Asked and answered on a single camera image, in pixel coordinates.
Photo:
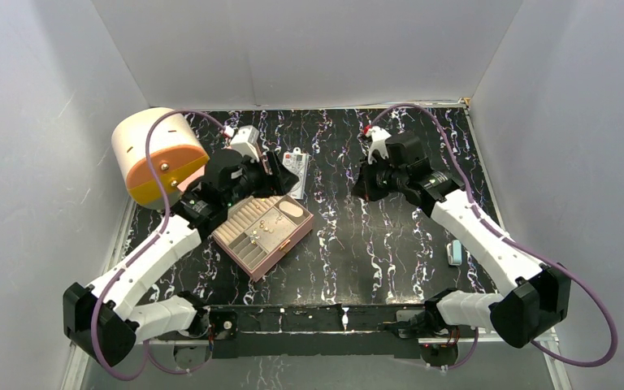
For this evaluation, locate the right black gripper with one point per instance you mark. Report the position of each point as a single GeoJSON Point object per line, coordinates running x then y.
{"type": "Point", "coordinates": [362, 186]}

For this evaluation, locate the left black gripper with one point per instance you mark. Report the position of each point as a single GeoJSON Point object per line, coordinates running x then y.
{"type": "Point", "coordinates": [278, 183]}

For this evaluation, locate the pink jewelry box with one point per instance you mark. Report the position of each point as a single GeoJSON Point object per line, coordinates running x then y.
{"type": "Point", "coordinates": [263, 234]}

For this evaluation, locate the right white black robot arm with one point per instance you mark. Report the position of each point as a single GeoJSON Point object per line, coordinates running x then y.
{"type": "Point", "coordinates": [531, 296]}

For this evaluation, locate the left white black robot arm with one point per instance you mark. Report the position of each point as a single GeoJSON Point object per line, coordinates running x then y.
{"type": "Point", "coordinates": [104, 317]}

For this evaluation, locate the silver jewelry in box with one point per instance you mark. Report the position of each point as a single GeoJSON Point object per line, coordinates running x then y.
{"type": "Point", "coordinates": [254, 237]}

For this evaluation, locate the small blue grey object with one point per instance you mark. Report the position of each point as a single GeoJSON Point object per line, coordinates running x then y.
{"type": "Point", "coordinates": [454, 253]}

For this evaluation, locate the white orange cylindrical drawer box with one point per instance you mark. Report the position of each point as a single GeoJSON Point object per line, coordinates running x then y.
{"type": "Point", "coordinates": [173, 150]}

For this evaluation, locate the clear packaged necklace card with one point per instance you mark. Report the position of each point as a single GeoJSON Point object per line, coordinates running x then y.
{"type": "Point", "coordinates": [297, 162]}

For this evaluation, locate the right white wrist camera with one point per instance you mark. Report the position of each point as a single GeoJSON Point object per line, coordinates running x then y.
{"type": "Point", "coordinates": [378, 149]}

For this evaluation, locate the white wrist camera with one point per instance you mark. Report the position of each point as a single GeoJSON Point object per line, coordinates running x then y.
{"type": "Point", "coordinates": [378, 149]}
{"type": "Point", "coordinates": [244, 140]}

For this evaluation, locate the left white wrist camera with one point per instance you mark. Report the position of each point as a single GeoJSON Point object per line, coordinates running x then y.
{"type": "Point", "coordinates": [244, 140]}

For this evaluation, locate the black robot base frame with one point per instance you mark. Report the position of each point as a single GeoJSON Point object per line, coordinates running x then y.
{"type": "Point", "coordinates": [400, 331]}

